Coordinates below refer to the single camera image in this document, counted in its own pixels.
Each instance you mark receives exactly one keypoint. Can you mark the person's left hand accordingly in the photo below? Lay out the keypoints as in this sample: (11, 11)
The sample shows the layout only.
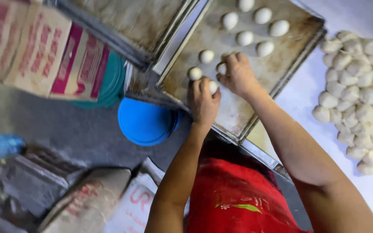
(202, 105)

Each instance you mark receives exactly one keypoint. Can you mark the person's right hand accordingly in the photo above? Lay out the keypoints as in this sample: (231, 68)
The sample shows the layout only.
(240, 77)

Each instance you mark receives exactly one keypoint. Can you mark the smooth white dough ball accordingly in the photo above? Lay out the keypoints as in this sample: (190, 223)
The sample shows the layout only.
(221, 68)
(213, 87)

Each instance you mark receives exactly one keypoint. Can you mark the large greasy metal baking tray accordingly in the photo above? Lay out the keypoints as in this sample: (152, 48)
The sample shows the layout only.
(270, 71)

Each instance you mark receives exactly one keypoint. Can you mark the set of smooth dough balls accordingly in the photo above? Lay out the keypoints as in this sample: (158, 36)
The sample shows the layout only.
(244, 38)

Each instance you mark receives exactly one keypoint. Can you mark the blue plastic bucket lid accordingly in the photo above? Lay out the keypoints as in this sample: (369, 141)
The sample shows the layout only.
(144, 123)

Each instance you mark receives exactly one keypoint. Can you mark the teal plastic bucket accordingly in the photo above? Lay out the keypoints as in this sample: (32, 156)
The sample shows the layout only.
(113, 81)

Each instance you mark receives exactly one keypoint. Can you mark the person's red apron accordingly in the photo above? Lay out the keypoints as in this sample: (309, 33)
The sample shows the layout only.
(238, 197)

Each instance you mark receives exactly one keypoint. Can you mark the empty metal baking tray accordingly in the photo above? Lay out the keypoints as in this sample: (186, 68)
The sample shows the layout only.
(134, 22)

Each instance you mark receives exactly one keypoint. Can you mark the pile of rough dough pieces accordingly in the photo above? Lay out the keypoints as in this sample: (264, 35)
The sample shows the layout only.
(358, 97)

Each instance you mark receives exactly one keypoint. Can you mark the white sack with red print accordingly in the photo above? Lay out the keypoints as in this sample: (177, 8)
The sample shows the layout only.
(134, 207)

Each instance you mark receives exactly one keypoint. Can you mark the brown paper sack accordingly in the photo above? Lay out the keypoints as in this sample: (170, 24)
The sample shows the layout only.
(86, 200)

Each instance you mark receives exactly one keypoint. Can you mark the printed cardboard box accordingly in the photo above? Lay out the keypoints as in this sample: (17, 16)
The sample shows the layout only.
(37, 48)

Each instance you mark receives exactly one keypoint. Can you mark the grey crate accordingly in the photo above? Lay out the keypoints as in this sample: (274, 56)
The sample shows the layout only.
(34, 181)

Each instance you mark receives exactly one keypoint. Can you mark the blue plastic bag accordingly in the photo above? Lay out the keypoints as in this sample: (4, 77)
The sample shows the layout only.
(5, 145)

